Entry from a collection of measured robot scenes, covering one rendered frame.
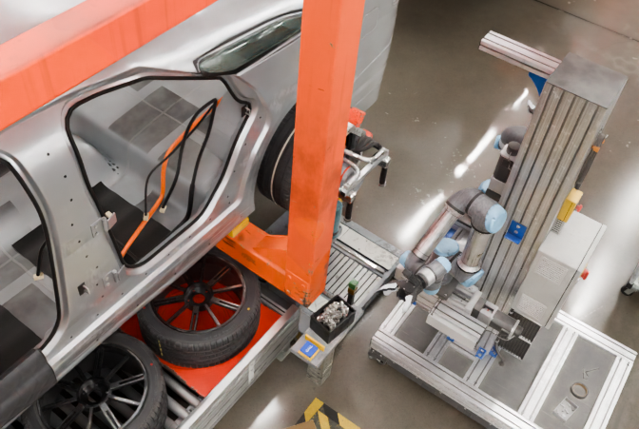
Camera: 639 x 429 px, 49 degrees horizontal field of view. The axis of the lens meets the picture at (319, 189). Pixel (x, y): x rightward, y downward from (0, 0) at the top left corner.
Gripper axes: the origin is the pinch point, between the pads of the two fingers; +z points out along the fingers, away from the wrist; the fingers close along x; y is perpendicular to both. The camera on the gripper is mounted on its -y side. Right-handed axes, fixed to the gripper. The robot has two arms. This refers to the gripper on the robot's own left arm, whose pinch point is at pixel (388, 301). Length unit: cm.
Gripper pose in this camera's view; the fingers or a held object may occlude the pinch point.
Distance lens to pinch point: 296.4
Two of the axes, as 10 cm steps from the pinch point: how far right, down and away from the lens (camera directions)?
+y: 0.2, 7.5, 6.6
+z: -7.6, 4.4, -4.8
